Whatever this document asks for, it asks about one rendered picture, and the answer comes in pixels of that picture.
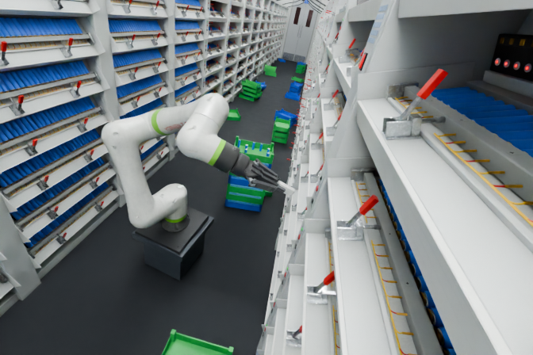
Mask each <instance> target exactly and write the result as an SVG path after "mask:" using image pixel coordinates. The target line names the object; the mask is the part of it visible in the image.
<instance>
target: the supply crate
mask: <svg viewBox="0 0 533 355"><path fill-rule="evenodd" d="M238 141H239V136H236V141H235V144H234V146H235V147H238ZM246 144H247V145H248V146H247V153H244V150H245V145H246ZM252 144H253V142H252V141H248V140H243V139H242V140H241V141H240V147H238V148H239V149H240V153H243V154H245V155H246V156H248V157H249V158H250V160H251V161H255V160H256V159H258V160H259V161H260V162H264V163H268V164H272V162H273V158H274V143H272V142H271V145H270V144H265V143H263V148H262V151H259V148H260V144H261V143H257V142H255V148H254V150H252ZM267 148H270V152H269V153H270V155H269V157H267Z"/></svg>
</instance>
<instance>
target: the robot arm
mask: <svg viewBox="0 0 533 355"><path fill-rule="evenodd" d="M228 114H229V106H228V103H227V101H226V100H225V99H224V98H223V97H222V96H221V95H219V94H206V95H205V96H203V97H201V98H199V99H197V100H196V101H192V102H190V103H188V104H185V105H180V106H175V107H168V108H163V109H157V110H153V111H151V112H148V113H145V114H142V115H139V116H134V117H130V118H126V119H122V120H114V121H111V122H109V123H108V124H106V125H105V127H104V128H103V129H102V141H103V143H104V144H105V146H106V148H107V150H108V152H109V154H110V156H111V158H112V160H113V163H114V165H115V167H116V169H117V172H118V175H119V178H120V180H121V184H122V187H123V190H124V193H125V199H126V203H127V208H128V217H129V221H130V223H131V224H132V225H133V226H134V227H137V228H147V227H150V226H152V225H153V224H155V223H158V222H159V221H161V220H162V225H163V228H164V229H165V230H167V231H170V232H176V231H181V230H183V229H185V228H186V227H187V226H188V224H189V222H190V217H189V215H188V214H187V211H188V207H187V205H188V204H187V190H186V188H185V187H184V186H183V185H180V184H170V185H167V186H165V187H164V188H162V189H161V190H160V191H158V192H157V193H156V194H154V195H152V194H151V191H150V189H149V187H148V183H147V180H146V177H145V175H144V169H143V167H142V162H141V159H140V151H139V145H140V144H141V143H142V142H143V141H145V140H148V139H154V138H159V137H163V136H168V135H171V134H174V133H176V132H179V133H178V135H177V145H178V149H179V150H180V151H181V152H182V153H183V154H184V155H185V156H187V157H190V158H195V159H198V160H201V161H203V162H206V163H208V164H209V165H211V166H213V167H215V168H217V169H218V170H219V171H223V172H225V173H228V172H229V171H230V172H231V173H232V174H235V175H236V176H238V177H239V176H243V177H244V178H245V179H247V180H248V181H249V184H248V186H249V187H256V188H258V189H263V190H266V191H268V192H271V193H272V192H273V191H275V190H278V191H279V192H281V193H284V194H286V195H288V196H290V197H291V196H292V195H293V194H294V193H295V189H294V188H292V187H290V186H288V185H287V184H285V183H284V182H282V181H279V180H280V177H278V175H277V174H276V173H275V172H274V171H272V170H271V169H269V168H268V167H267V166H265V165H264V164H262V163H261V162H260V161H259V160H258V159H256V160H255V161H251V160H250V158H249V157H248V156H246V155H245V154H243V153H240V149H239V148H238V147H235V146H233V145H231V144H230V143H228V142H226V141H224V140H223V139H221V138H219V137H218V136H217V133H218V132H219V130H220V128H221V126H222V125H223V123H224V122H225V121H226V119H227V118H228ZM273 175H274V176H273Z"/></svg>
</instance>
